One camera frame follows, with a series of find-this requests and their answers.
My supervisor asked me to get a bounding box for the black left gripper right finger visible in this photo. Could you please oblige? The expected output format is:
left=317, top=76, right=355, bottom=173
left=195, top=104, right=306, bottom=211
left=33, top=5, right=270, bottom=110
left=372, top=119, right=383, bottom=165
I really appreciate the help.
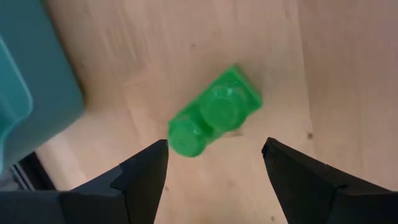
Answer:
left=262, top=137, right=398, bottom=224

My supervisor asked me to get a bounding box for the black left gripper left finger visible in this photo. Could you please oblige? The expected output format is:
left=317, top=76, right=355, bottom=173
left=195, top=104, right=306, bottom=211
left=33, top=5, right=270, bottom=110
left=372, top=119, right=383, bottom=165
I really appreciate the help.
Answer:
left=58, top=139, right=170, bottom=224

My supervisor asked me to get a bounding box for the small green toy block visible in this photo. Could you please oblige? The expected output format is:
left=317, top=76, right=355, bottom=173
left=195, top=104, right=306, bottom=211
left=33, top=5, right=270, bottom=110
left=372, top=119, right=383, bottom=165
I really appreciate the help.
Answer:
left=167, top=63, right=264, bottom=159

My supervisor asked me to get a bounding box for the blue plastic bin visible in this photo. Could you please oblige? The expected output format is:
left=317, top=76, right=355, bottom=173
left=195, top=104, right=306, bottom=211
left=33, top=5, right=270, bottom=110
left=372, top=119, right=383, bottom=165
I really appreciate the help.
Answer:
left=0, top=0, right=85, bottom=178

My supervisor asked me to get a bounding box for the black table frame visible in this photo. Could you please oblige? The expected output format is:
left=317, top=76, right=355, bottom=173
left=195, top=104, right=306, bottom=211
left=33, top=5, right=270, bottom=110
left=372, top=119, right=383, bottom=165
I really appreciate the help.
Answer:
left=9, top=151, right=57, bottom=191

